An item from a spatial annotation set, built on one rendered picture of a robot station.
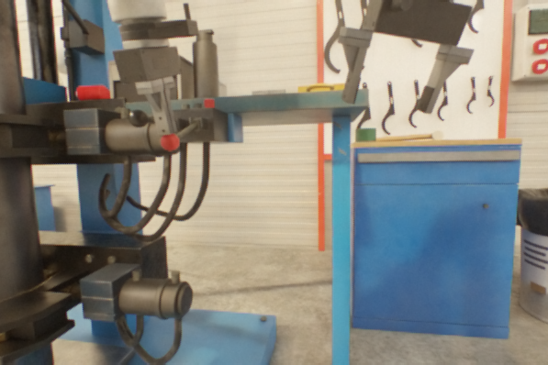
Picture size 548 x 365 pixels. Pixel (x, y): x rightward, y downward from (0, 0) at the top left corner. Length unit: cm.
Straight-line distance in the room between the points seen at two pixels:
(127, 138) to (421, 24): 70
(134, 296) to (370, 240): 105
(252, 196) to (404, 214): 159
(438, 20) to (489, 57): 248
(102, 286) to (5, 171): 40
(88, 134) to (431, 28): 80
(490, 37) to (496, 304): 203
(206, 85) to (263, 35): 199
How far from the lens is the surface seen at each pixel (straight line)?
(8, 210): 104
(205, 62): 93
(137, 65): 53
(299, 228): 272
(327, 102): 81
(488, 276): 172
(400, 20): 47
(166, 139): 59
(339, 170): 98
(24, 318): 95
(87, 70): 141
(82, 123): 92
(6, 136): 90
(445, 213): 156
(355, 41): 46
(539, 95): 313
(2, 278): 107
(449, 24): 51
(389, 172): 146
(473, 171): 157
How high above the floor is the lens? 90
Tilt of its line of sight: 6 degrees down
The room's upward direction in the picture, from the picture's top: 1 degrees counter-clockwise
